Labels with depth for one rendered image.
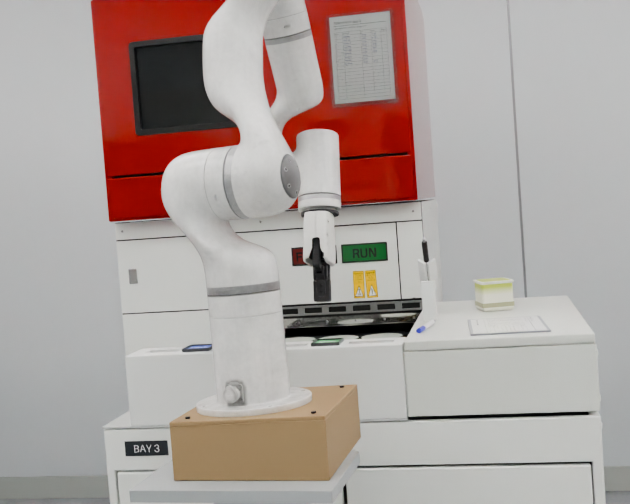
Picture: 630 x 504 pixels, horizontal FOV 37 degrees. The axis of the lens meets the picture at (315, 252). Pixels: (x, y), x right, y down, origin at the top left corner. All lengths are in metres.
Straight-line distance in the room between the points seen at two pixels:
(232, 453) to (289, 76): 0.71
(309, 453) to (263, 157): 0.46
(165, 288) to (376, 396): 0.90
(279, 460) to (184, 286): 1.12
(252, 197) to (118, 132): 1.08
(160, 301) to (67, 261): 1.77
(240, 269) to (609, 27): 2.67
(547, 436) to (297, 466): 0.54
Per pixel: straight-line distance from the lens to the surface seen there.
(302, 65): 1.78
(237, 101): 1.51
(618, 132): 3.88
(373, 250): 2.38
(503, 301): 2.14
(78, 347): 4.30
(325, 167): 1.82
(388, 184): 2.33
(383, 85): 2.34
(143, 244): 2.53
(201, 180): 1.50
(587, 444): 1.81
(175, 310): 2.52
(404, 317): 2.38
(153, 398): 1.90
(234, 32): 1.56
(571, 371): 1.77
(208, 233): 1.52
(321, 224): 1.78
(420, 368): 1.77
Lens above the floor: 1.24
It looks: 3 degrees down
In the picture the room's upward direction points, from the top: 4 degrees counter-clockwise
